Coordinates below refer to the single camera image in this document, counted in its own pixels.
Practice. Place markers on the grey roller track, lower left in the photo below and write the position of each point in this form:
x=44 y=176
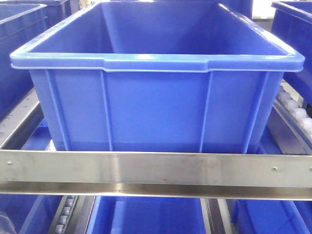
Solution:
x=63 y=215

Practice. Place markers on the steel side rail, left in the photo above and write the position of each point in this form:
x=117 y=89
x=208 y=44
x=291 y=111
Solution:
x=20 y=123

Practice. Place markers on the white roller track, right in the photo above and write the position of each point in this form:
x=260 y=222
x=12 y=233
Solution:
x=299 y=114

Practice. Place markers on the blue crate lower left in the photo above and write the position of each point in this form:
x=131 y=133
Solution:
x=27 y=214

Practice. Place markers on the stainless steel shelf rail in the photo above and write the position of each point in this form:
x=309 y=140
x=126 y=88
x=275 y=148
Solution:
x=237 y=176

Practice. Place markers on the large blue crate on shelf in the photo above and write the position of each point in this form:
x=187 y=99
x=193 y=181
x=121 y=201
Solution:
x=161 y=76

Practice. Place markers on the blue crate lower right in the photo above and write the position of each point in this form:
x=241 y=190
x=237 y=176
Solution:
x=272 y=216

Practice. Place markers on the blue crate lower centre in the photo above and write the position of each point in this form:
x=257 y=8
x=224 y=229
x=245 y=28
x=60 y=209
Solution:
x=146 y=215

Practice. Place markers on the blue crate upper left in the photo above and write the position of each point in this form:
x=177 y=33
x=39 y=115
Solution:
x=20 y=22

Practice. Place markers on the blue crate upper right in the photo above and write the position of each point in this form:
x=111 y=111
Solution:
x=292 y=23

